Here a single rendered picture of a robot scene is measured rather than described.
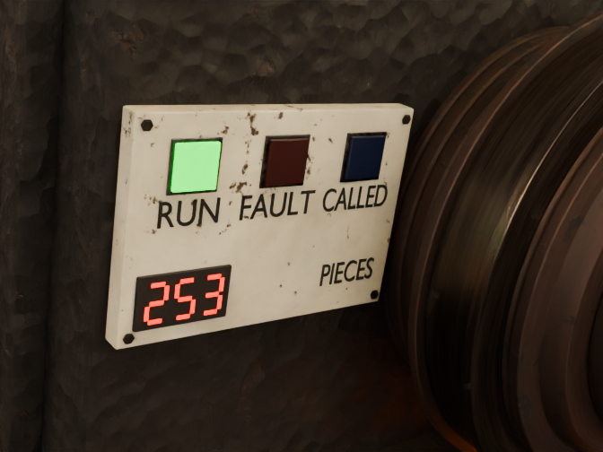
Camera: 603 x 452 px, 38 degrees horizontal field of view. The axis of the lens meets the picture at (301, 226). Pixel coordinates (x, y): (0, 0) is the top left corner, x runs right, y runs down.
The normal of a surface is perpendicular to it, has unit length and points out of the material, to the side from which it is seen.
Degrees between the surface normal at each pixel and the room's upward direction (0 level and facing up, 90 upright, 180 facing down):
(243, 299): 90
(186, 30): 90
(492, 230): 75
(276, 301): 90
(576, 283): 82
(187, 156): 90
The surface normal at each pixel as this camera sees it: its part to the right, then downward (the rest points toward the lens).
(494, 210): -0.72, -0.20
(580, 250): -0.38, -0.03
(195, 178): 0.59, 0.34
